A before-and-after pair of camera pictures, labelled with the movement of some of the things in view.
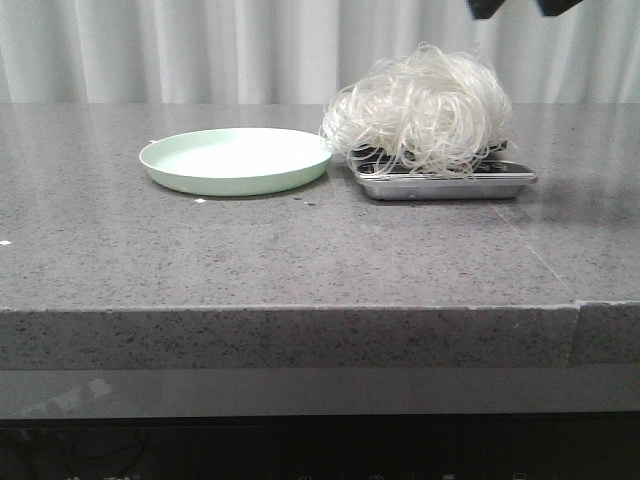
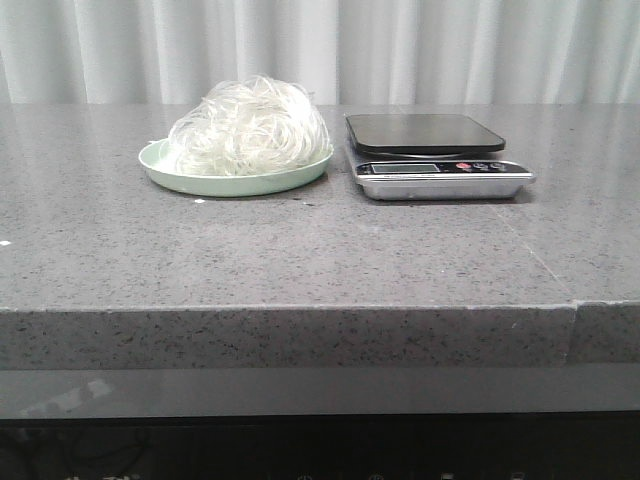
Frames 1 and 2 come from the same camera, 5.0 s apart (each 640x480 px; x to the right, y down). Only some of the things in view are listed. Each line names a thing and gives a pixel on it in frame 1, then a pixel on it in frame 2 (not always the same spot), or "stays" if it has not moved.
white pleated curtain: (302, 51) stays
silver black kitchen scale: (459, 173) stays
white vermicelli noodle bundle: (429, 112) to (249, 125)
